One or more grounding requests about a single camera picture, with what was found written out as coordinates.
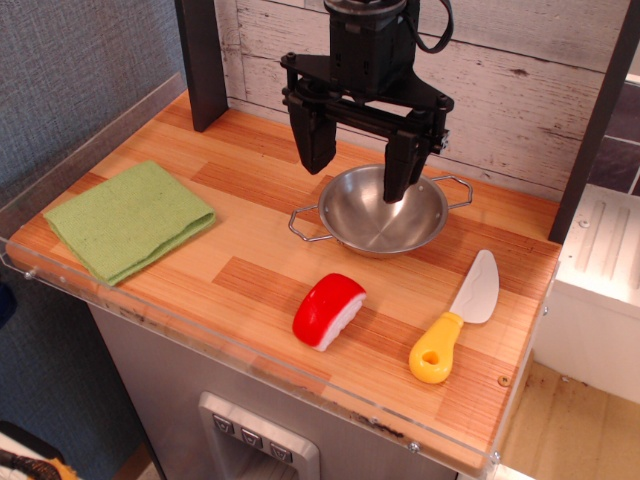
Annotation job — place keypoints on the green cloth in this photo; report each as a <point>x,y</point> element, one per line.
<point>126,223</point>

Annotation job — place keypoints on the steel two-handled pot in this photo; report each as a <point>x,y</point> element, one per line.
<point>352,210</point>

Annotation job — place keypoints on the silver dispenser panel with buttons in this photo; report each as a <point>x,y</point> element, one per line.
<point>255,440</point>

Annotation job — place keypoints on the clear acrylic guard rail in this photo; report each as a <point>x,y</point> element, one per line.
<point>231,292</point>

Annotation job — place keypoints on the dark right shelf post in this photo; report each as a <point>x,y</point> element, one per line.
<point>618,68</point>

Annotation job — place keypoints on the yellow-handled toy knife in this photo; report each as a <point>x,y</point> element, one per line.
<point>431,357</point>

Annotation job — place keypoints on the red and white toy sushi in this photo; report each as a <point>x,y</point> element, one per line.
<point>327,309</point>

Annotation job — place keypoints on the yellow object bottom left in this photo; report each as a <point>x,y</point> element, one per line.
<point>38,469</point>

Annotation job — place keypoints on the white toy sink unit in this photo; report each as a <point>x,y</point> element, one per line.
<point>589,328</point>

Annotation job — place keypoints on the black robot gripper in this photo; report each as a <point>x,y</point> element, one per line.
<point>367,80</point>

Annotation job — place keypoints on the grey toy fridge cabinet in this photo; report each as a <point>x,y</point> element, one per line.
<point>165,381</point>

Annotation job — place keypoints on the dark shelf post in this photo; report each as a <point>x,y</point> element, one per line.
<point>618,68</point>
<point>202,58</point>

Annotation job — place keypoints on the dark left shelf post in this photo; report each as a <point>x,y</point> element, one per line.
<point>202,58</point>

